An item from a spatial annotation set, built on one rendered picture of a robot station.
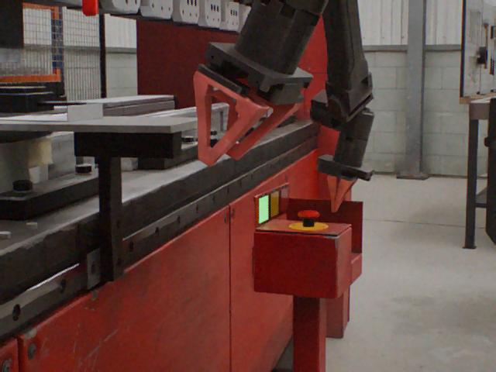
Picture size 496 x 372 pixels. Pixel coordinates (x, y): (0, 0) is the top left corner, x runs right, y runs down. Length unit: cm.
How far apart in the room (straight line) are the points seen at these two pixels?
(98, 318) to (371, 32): 756
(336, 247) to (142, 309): 37
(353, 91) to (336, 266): 31
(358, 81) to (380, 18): 708
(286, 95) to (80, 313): 53
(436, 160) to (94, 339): 745
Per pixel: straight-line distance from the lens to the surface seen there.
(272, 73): 70
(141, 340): 139
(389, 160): 863
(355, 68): 151
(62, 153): 136
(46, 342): 107
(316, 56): 328
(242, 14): 247
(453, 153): 848
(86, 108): 119
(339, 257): 152
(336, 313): 341
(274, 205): 163
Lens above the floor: 107
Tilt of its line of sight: 8 degrees down
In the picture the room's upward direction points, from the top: straight up
